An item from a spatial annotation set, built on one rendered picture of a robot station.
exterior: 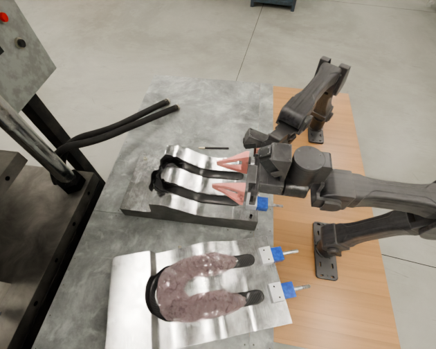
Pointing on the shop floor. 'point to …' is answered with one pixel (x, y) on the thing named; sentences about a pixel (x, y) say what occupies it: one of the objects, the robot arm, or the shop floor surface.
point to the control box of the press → (23, 72)
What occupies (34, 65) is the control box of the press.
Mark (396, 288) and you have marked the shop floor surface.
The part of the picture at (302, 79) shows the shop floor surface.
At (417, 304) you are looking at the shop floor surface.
